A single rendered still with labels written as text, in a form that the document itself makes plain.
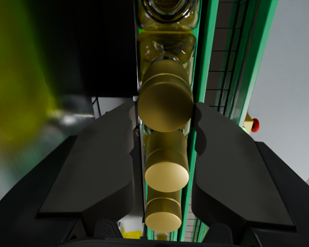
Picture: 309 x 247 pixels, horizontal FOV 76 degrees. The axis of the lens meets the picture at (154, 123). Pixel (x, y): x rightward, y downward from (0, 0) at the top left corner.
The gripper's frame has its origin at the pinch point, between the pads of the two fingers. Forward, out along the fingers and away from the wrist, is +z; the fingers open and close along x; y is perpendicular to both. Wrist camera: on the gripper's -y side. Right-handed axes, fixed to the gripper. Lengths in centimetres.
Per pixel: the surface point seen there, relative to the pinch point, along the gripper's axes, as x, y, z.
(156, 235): -1, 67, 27
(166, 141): 0.2, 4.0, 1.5
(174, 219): 1.1, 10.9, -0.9
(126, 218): -12, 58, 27
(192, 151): 5.6, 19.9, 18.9
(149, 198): -1.2, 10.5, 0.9
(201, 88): 5.8, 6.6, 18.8
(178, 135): 1.3, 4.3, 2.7
